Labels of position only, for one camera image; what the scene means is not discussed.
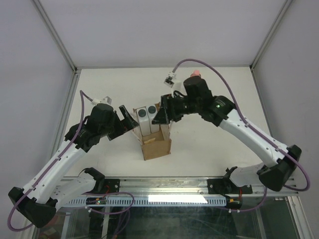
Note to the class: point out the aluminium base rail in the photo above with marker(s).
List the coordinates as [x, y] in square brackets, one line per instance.
[144, 186]

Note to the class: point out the white bottle grey cap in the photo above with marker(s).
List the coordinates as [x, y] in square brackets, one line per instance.
[152, 111]
[144, 121]

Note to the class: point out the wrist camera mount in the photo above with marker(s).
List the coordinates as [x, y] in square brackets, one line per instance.
[172, 82]
[105, 100]

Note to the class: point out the left aluminium frame post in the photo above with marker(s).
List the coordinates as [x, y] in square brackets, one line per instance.
[53, 33]

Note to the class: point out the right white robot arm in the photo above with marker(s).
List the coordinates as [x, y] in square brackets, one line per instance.
[277, 158]

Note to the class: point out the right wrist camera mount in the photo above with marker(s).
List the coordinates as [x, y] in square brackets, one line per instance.
[172, 82]

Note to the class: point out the white cable duct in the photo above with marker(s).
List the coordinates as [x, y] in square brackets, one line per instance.
[168, 200]

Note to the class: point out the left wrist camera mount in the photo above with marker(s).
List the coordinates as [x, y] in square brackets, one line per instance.
[105, 100]

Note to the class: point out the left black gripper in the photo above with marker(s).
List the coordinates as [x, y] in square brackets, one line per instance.
[128, 121]

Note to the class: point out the right aluminium frame post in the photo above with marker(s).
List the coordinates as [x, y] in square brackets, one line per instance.
[271, 32]

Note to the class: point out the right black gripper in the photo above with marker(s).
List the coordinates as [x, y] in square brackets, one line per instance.
[167, 111]

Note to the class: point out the aluminium frame post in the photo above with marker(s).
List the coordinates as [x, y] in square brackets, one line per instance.
[53, 33]
[271, 32]

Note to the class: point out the orange bottle pink cap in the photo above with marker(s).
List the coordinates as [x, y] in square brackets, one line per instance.
[196, 73]

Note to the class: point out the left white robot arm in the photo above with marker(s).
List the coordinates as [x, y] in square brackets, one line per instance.
[43, 196]

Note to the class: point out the cream tube beige cap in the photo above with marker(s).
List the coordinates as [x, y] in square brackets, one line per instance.
[149, 141]

